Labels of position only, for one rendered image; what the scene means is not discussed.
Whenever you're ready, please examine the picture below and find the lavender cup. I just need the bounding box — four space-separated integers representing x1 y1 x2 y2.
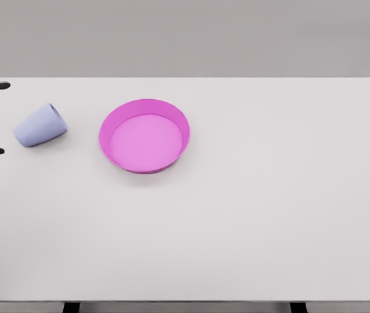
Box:
12 103 68 149

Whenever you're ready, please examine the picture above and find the pink plate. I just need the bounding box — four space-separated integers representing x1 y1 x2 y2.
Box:
98 98 192 175

